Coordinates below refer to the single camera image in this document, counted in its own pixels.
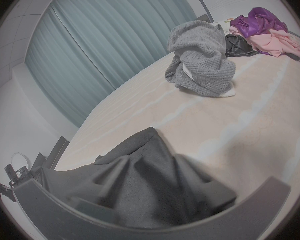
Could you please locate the black T-shirt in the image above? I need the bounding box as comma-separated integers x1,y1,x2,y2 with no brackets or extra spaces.
41,126,238,229

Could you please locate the white printed pillow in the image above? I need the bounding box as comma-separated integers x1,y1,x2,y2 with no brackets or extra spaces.
211,18,234,27

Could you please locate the grey garment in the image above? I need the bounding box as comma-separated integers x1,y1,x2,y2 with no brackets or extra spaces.
164,20,237,98

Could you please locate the blue-green curtain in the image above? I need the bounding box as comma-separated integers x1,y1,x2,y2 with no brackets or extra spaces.
25,8,115,128
50,0,198,89

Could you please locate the pile of clothes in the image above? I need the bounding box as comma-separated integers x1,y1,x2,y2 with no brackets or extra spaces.
225,7,300,62

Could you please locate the bed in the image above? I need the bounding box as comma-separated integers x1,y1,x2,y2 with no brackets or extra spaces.
54,0,300,209

